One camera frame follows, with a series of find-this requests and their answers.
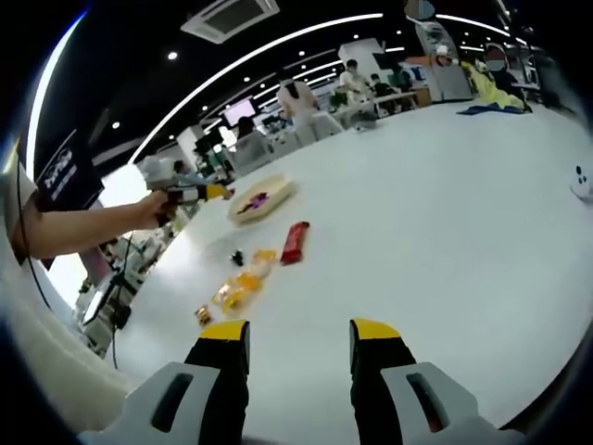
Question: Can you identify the long ceiling light strip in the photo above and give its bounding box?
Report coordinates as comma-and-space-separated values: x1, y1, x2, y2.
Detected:
26, 8, 90, 173
129, 12, 385, 164

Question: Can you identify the yellow food packet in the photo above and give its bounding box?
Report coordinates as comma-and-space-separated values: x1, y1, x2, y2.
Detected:
211, 271, 266, 311
251, 248, 278, 275

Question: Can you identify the small white round device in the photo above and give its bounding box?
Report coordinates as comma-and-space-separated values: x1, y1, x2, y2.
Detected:
569, 164, 593, 199

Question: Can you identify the ceiling air conditioner vent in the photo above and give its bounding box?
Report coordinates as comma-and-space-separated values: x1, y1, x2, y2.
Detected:
180, 0, 282, 45

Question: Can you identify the purple food packet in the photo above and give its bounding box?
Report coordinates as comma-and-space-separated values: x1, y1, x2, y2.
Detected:
238, 191, 271, 213

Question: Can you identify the yellow cloth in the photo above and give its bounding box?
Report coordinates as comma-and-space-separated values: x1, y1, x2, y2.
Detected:
461, 61, 527, 111

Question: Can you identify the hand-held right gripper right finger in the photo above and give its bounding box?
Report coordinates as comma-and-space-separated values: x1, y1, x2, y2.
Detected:
349, 319, 493, 445

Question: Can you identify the wall monitor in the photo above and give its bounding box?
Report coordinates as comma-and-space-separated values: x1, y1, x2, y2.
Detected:
223, 99, 257, 127

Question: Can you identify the cream hexagonal container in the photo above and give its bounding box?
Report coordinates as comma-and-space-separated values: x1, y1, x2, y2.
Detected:
228, 172, 300, 227

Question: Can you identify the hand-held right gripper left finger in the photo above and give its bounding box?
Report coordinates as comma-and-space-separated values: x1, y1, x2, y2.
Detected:
122, 319, 252, 445

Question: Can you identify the grey cloth bundle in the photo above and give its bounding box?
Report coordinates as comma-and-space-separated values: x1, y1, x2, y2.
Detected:
353, 109, 380, 132

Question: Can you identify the blue cloth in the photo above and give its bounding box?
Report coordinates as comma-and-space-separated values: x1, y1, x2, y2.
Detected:
456, 103, 535, 117

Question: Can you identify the person's white shirt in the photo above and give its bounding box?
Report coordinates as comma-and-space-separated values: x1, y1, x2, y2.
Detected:
0, 171, 138, 421

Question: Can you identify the person's left hand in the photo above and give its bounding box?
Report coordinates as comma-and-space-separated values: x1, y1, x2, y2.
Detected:
133, 190, 181, 231

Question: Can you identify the black cable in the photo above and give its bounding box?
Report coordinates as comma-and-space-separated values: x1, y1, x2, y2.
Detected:
15, 157, 120, 370

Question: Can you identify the black hanging sign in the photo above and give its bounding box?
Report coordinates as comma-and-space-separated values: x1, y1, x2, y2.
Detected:
35, 128, 107, 215

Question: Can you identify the bright red food bar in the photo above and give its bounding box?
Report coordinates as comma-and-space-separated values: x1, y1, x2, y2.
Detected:
280, 221, 310, 265

